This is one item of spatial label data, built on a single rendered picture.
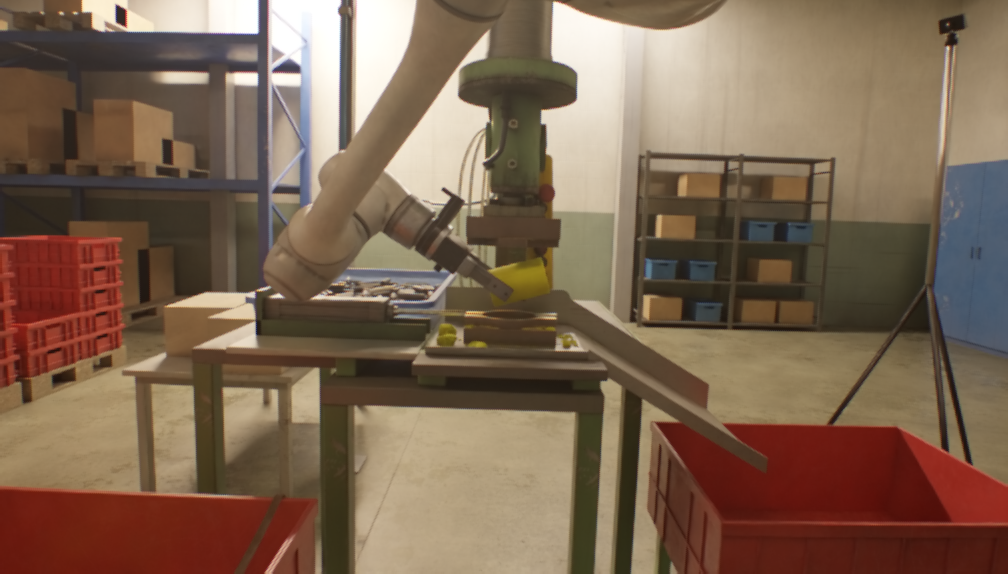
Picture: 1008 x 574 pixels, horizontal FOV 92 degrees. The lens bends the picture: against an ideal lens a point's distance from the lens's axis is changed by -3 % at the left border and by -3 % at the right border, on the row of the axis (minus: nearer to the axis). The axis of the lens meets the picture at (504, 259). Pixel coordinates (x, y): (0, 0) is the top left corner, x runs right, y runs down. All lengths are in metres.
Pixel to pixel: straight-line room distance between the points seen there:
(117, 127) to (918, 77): 8.94
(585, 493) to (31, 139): 6.57
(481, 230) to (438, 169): 5.33
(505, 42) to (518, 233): 0.32
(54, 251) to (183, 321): 2.04
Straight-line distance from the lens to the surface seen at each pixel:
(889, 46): 7.93
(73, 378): 4.52
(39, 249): 4.62
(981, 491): 1.41
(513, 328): 0.90
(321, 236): 0.78
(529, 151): 0.89
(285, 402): 2.30
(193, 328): 2.62
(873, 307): 7.74
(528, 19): 0.92
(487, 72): 0.86
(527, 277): 0.90
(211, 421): 1.19
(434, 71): 0.64
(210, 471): 1.23
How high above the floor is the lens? 1.23
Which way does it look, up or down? 5 degrees down
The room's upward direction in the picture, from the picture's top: 2 degrees clockwise
